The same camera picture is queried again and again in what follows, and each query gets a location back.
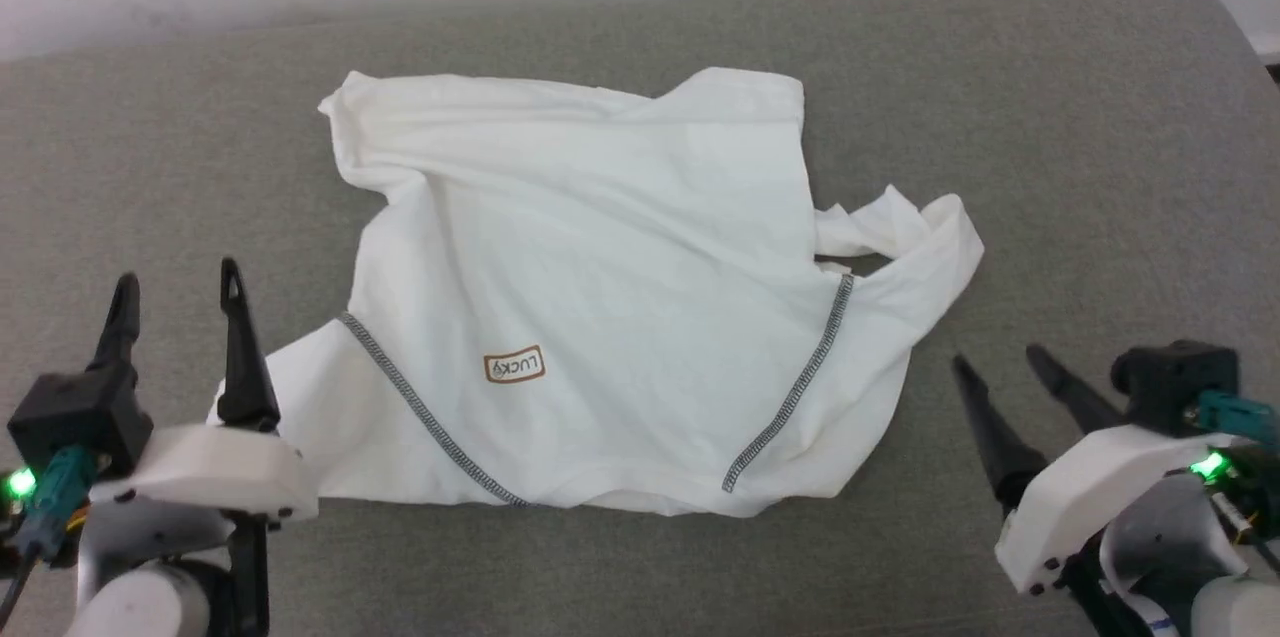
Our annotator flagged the teal plug black cable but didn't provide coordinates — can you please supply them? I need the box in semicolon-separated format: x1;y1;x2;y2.
0;445;99;630
1194;389;1280;450

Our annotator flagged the left teal plug black cable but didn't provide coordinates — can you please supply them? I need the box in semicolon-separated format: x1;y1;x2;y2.
0;445;99;630

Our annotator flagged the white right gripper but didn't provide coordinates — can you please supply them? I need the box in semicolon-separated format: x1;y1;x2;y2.
950;344;1241;597

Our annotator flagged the white shirt with grey stitching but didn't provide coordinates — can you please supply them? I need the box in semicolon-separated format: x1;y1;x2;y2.
206;67;987;519

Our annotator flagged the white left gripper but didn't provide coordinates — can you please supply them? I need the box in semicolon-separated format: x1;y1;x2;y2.
87;258;320;524

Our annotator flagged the right teal plug black cable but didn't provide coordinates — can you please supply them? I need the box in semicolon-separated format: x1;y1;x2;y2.
1194;389;1280;450

